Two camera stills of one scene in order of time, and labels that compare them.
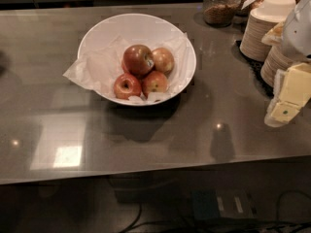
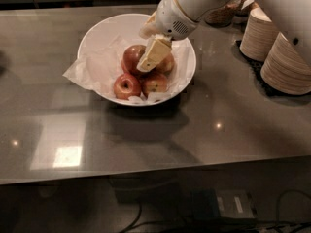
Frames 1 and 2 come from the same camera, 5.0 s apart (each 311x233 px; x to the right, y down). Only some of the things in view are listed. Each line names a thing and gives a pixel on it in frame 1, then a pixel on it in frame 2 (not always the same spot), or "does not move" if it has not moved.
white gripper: x=297 y=33 to x=170 y=17
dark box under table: x=211 y=204 does not move
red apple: x=126 y=85 does not move
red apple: x=138 y=59 does not move
